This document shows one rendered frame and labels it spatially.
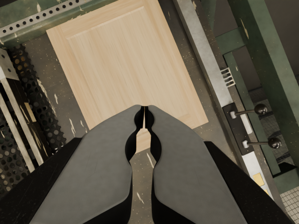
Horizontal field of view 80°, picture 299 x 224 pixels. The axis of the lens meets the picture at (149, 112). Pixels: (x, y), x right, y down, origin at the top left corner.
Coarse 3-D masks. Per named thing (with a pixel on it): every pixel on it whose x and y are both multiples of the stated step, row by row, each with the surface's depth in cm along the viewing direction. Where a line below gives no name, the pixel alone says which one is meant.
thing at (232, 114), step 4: (260, 104) 57; (264, 104) 57; (256, 108) 58; (260, 108) 57; (264, 108) 57; (232, 112) 66; (236, 112) 66; (240, 112) 64; (244, 112) 63; (248, 112) 62; (256, 112) 58; (260, 112) 57; (264, 112) 57; (232, 116) 67; (236, 116) 66
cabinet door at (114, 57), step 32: (128, 0) 69; (64, 32) 68; (96, 32) 69; (128, 32) 69; (160, 32) 69; (64, 64) 68; (96, 64) 69; (128, 64) 69; (160, 64) 70; (96, 96) 69; (128, 96) 70; (160, 96) 70; (192, 96) 70; (192, 128) 70
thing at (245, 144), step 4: (244, 140) 67; (268, 140) 59; (272, 140) 58; (276, 140) 57; (280, 140) 57; (244, 144) 67; (248, 144) 66; (252, 144) 65; (256, 144) 64; (260, 144) 62; (264, 144) 61; (268, 144) 59; (272, 144) 58; (276, 144) 57; (280, 144) 57; (276, 148) 58
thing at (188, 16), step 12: (180, 0) 67; (180, 12) 68; (192, 12) 67; (192, 24) 67; (192, 36) 67; (204, 36) 67; (204, 48) 68; (204, 60) 68; (204, 72) 70; (216, 72) 68; (216, 84) 68; (216, 96) 68; (228, 96) 68; (228, 132) 72; (240, 156) 70; (252, 156) 69; (252, 168) 69; (264, 180) 69
